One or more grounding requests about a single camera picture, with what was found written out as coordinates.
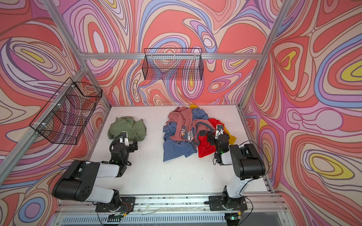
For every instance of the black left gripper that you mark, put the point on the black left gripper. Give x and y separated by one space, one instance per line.
130 147

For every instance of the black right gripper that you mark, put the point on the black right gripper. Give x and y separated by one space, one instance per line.
212 137

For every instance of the light green cloth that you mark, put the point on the light green cloth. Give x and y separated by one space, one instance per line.
136 130

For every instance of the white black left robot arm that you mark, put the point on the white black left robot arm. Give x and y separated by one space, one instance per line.
78 181

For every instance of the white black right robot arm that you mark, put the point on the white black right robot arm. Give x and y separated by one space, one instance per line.
248 166

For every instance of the yellow cloth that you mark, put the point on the yellow cloth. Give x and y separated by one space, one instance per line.
229 135

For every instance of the dusty pink shirt grey trim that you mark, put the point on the dusty pink shirt grey trim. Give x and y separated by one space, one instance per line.
188 129

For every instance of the blue checked shirt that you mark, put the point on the blue checked shirt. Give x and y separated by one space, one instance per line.
174 149

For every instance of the aluminium diagonal left bar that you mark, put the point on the aluminium diagonal left bar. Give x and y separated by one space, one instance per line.
10 161

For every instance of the aluminium horizontal back bar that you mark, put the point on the aluminium horizontal back bar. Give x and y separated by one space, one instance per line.
206 56

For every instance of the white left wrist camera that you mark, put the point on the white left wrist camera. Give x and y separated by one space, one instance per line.
123 138

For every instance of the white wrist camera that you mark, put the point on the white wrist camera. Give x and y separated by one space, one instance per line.
219 130
123 138

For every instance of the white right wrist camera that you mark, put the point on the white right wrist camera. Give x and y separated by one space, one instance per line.
219 130

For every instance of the black wire basket left wall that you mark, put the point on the black wire basket left wall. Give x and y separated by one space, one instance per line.
68 120

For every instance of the black wire basket wall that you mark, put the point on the black wire basket wall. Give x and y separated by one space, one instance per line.
68 120
187 68

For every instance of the aluminium frame post back left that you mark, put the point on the aluminium frame post back left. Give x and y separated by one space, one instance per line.
66 34

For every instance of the aluminium frame post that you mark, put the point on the aluminium frame post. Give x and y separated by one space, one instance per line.
282 14
66 34

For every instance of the black wire basket back wall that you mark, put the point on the black wire basket back wall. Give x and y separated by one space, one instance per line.
187 68

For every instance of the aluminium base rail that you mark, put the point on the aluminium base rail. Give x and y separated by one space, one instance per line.
258 209

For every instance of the aluminium frame post back right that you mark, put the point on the aluminium frame post back right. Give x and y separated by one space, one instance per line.
282 14

